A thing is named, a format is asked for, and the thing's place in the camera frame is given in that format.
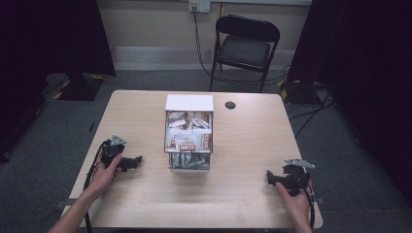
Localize white drawer box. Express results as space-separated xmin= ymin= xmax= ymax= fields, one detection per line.
xmin=163 ymin=93 xmax=215 ymax=173

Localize person's left hand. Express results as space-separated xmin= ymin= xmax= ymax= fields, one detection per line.
xmin=87 ymin=152 xmax=124 ymax=196

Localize dark curtain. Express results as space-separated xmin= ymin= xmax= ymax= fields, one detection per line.
xmin=286 ymin=0 xmax=412 ymax=208
xmin=0 ymin=0 xmax=117 ymax=159

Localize black stand base yellow tape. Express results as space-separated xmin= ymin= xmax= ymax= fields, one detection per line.
xmin=276 ymin=79 xmax=323 ymax=106
xmin=44 ymin=72 xmax=107 ymax=102

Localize person's right hand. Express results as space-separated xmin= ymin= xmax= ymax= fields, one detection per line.
xmin=275 ymin=180 xmax=314 ymax=227

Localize black folding chair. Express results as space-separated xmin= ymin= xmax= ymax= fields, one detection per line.
xmin=208 ymin=14 xmax=282 ymax=94

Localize pile of silver packets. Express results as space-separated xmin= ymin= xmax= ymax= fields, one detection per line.
xmin=170 ymin=152 xmax=210 ymax=170

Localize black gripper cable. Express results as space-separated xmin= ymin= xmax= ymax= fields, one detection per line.
xmin=300 ymin=180 xmax=318 ymax=230
xmin=83 ymin=139 xmax=111 ymax=233

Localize white wall outlet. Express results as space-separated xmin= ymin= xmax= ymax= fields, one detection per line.
xmin=189 ymin=0 xmax=212 ymax=15

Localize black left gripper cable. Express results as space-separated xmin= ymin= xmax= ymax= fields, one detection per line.
xmin=83 ymin=139 xmax=111 ymax=233

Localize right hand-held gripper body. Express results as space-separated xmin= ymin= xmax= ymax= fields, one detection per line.
xmin=281 ymin=157 xmax=316 ymax=197

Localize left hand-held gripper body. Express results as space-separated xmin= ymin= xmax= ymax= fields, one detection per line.
xmin=100 ymin=134 xmax=131 ymax=171

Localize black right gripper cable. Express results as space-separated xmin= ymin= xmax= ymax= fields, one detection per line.
xmin=300 ymin=180 xmax=318 ymax=230

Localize black floor cables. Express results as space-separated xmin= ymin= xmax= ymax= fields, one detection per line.
xmin=286 ymin=86 xmax=335 ymax=140

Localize pile of brown white packets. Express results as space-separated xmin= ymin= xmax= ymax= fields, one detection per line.
xmin=165 ymin=111 xmax=213 ymax=152

